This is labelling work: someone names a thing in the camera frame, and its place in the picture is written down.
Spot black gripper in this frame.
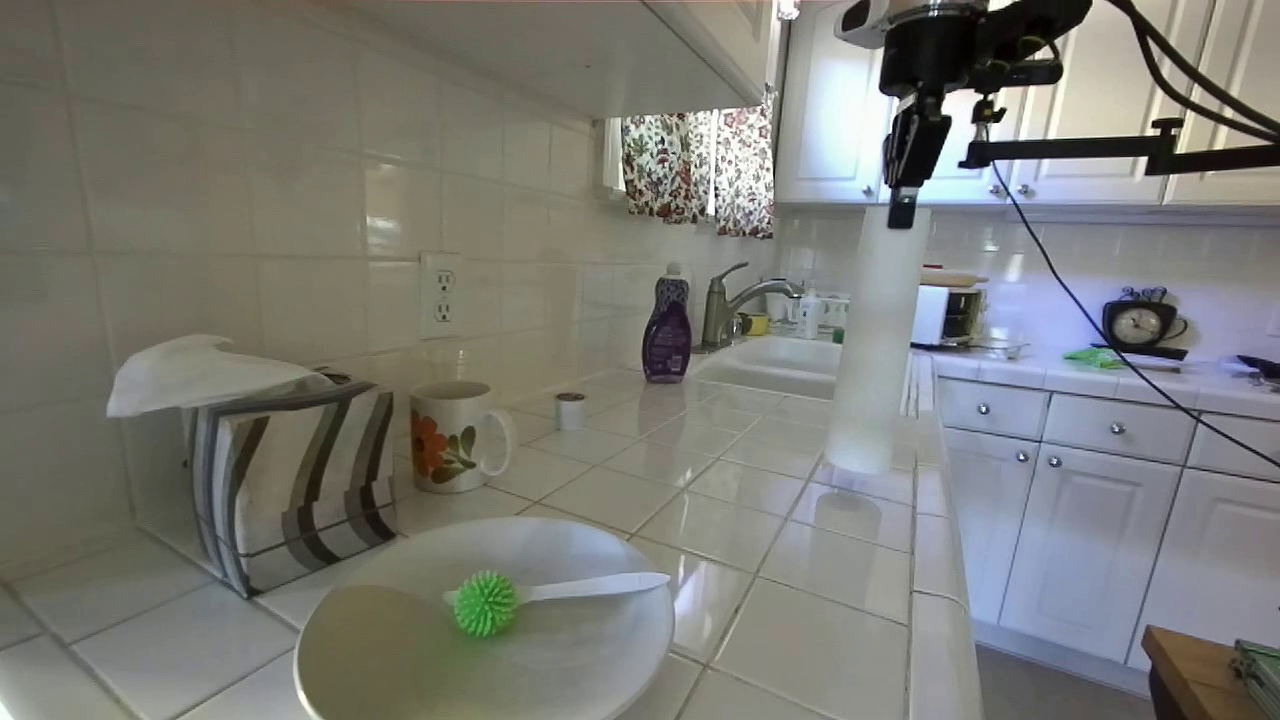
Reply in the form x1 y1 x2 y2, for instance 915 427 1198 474
874 4 1071 231

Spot white upper cabinet row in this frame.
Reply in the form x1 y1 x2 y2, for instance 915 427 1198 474
773 0 1280 221

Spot white toaster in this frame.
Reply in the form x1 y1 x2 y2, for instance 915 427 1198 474
908 267 991 358

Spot small bottles by sink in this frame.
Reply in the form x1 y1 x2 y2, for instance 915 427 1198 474
789 286 858 349

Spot floral curtain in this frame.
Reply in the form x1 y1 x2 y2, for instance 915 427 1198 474
613 105 781 246

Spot silver faucet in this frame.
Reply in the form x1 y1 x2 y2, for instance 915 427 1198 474
695 257 806 358

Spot white kitchen sink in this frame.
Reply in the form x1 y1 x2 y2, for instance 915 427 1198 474
695 329 853 399

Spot green flat item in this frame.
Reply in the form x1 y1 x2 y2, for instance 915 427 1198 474
1061 343 1131 376

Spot black round clock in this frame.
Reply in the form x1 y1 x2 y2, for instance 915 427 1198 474
1096 286 1197 365

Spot purple dish soap bottle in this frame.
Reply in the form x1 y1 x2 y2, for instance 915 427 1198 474
634 260 695 390

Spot black flat item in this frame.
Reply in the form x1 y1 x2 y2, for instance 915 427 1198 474
1226 349 1280 390

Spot small white cup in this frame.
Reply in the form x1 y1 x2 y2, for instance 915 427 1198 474
547 390 593 437

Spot white lower cabinet unit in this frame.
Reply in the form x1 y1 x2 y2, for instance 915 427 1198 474
929 376 1280 680

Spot white flower mug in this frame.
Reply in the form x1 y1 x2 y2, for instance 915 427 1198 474
403 379 521 500

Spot wooden board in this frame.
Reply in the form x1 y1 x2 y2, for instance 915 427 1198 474
1141 623 1280 720

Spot green spiky ball brush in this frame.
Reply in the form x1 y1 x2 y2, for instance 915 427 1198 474
445 567 677 643

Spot white round plate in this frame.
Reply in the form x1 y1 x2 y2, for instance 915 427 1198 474
286 514 679 720

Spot striped cloth on rack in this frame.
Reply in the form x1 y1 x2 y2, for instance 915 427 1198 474
178 368 403 603

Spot white napkin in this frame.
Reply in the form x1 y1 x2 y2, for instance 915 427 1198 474
104 329 329 423

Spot long black cable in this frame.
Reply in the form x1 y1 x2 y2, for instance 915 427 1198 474
988 159 1280 474

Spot black cable bundle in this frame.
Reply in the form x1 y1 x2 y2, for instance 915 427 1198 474
1102 0 1280 145

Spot white wall outlet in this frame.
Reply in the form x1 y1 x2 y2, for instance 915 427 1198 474
417 253 469 342

